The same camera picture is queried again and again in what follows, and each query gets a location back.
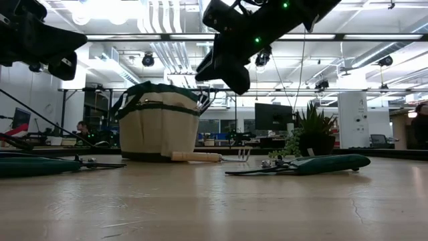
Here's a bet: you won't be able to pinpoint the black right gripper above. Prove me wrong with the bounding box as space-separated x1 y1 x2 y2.
195 0 268 96

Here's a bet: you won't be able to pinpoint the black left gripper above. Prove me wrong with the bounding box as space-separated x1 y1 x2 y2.
0 0 88 81

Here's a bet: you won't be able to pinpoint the cream canvas green-trimmed gardening bag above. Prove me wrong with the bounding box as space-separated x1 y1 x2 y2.
111 80 203 163

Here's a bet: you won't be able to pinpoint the green-handled pruning shears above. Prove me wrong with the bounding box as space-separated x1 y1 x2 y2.
0 151 128 179
224 153 372 177

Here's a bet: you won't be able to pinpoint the small dark monitor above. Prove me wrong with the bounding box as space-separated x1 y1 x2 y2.
12 107 31 130

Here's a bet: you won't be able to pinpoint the person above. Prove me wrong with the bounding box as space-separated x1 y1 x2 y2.
410 102 428 151
75 120 92 139

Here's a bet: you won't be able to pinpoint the red object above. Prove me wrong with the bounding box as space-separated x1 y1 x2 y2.
5 123 30 138

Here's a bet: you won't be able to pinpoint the black computer monitor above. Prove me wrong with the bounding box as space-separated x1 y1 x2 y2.
254 102 294 132

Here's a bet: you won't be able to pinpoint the potted succulent plant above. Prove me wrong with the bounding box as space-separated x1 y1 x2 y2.
268 101 339 159

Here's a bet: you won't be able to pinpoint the white pillar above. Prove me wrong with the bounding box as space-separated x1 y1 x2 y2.
337 91 370 149

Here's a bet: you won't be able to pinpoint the black office chair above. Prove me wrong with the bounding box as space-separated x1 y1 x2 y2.
370 133 399 149

